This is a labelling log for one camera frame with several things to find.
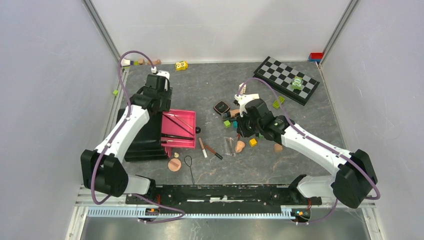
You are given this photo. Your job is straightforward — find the green toy monster block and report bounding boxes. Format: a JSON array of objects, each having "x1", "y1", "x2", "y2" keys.
[{"x1": 291, "y1": 76, "x2": 303, "y2": 90}]

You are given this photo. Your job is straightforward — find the white stacked block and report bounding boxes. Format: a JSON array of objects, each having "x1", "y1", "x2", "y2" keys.
[{"x1": 238, "y1": 83, "x2": 247, "y2": 95}]

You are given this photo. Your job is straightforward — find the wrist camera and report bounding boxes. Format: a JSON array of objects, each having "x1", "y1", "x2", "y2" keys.
[
  {"x1": 150, "y1": 66, "x2": 170, "y2": 80},
  {"x1": 234, "y1": 93, "x2": 260, "y2": 115}
]

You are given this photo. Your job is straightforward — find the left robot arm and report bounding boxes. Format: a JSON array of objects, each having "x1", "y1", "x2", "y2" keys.
[{"x1": 80, "y1": 70, "x2": 173, "y2": 204}]

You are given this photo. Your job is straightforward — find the white concealer pen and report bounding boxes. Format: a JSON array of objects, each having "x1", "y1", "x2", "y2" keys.
[{"x1": 198, "y1": 137, "x2": 208, "y2": 159}]

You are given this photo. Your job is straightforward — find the yellow cube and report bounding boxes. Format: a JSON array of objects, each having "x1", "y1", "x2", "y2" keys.
[{"x1": 249, "y1": 138, "x2": 258, "y2": 147}]

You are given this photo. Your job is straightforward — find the red blue bricks stack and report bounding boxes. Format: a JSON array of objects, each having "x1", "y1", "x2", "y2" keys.
[{"x1": 308, "y1": 52, "x2": 324, "y2": 63}]

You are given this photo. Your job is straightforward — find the black makeup organizer box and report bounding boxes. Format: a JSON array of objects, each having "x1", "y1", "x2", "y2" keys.
[{"x1": 108, "y1": 104, "x2": 168, "y2": 162}]

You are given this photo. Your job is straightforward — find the clear plastic bag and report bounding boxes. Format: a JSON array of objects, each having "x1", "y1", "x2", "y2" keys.
[{"x1": 224, "y1": 137, "x2": 236, "y2": 156}]

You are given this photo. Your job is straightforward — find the brown wooden cube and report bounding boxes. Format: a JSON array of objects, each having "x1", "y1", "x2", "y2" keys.
[{"x1": 273, "y1": 143, "x2": 283, "y2": 153}]

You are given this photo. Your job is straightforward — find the pink top drawer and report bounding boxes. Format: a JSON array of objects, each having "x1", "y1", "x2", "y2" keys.
[{"x1": 161, "y1": 109, "x2": 197, "y2": 158}]

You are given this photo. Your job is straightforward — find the green lego brick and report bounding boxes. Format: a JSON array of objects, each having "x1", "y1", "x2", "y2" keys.
[{"x1": 272, "y1": 96, "x2": 285, "y2": 109}]

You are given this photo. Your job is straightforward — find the foundation bottle beige cap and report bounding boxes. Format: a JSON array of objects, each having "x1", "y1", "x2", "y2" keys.
[{"x1": 221, "y1": 109, "x2": 240, "y2": 120}]

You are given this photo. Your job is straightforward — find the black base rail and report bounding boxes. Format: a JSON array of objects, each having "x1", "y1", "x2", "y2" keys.
[{"x1": 145, "y1": 184, "x2": 322, "y2": 214}]

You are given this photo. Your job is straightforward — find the chessboard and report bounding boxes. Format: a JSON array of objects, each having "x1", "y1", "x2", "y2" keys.
[{"x1": 253, "y1": 56, "x2": 320, "y2": 106}]

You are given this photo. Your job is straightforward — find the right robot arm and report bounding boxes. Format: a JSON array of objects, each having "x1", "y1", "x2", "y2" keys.
[{"x1": 234, "y1": 94, "x2": 378, "y2": 209}]

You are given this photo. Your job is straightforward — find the orange thin stick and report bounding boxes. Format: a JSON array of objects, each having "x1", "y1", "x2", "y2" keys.
[{"x1": 165, "y1": 113, "x2": 193, "y2": 129}]

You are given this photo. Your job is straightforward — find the round wooden disc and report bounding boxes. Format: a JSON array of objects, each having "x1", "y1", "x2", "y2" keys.
[{"x1": 167, "y1": 158, "x2": 182, "y2": 172}]

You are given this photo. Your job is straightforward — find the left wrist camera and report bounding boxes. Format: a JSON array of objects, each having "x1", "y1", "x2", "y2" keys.
[{"x1": 150, "y1": 66, "x2": 170, "y2": 80}]

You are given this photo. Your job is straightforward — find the small green cube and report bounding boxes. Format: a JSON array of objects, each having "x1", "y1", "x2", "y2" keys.
[{"x1": 223, "y1": 120, "x2": 231, "y2": 128}]

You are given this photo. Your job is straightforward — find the white corner block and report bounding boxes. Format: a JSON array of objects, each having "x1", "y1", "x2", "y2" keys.
[{"x1": 120, "y1": 58, "x2": 132, "y2": 67}]

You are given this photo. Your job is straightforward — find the black compact case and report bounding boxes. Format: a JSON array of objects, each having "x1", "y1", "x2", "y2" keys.
[{"x1": 213, "y1": 101, "x2": 230, "y2": 115}]

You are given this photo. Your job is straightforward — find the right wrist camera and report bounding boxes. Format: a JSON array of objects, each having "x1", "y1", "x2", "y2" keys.
[{"x1": 234, "y1": 93, "x2": 260, "y2": 115}]

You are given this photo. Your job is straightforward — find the beige makeup sponge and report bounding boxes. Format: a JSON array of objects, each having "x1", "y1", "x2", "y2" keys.
[{"x1": 234, "y1": 140, "x2": 246, "y2": 154}]

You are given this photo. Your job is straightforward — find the black makeup brush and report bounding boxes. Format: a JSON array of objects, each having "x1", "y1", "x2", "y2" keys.
[{"x1": 161, "y1": 133, "x2": 194, "y2": 141}]

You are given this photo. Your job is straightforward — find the black wire loop tool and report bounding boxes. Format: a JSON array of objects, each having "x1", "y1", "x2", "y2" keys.
[{"x1": 183, "y1": 155, "x2": 196, "y2": 185}]

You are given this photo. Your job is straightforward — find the yellow toy block face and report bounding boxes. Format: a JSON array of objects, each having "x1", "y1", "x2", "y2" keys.
[{"x1": 175, "y1": 61, "x2": 188, "y2": 71}]

